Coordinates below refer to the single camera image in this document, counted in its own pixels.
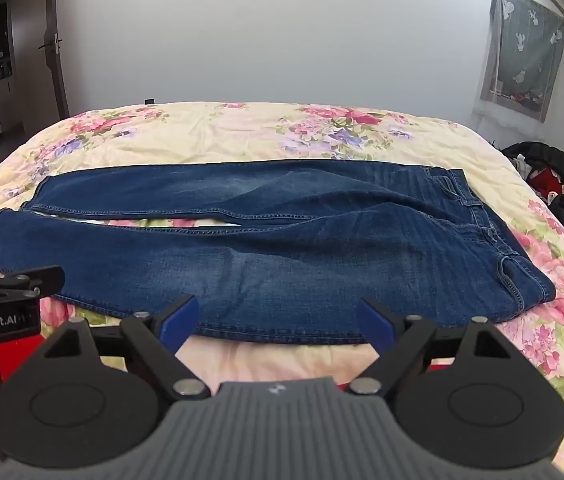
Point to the floral yellow blanket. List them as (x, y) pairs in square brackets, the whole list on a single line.
[(211, 130)]

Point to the blue denim pants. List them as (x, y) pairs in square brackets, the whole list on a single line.
[(312, 260)]

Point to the grey room door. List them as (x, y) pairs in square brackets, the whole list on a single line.
[(56, 35)]

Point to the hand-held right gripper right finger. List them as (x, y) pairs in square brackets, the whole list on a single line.
[(375, 321)]

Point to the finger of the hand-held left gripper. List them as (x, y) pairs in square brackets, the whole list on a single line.
[(36, 278)]

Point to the red garment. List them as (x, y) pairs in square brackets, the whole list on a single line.
[(544, 182)]

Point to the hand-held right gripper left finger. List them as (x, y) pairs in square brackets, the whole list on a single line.
[(185, 321)]

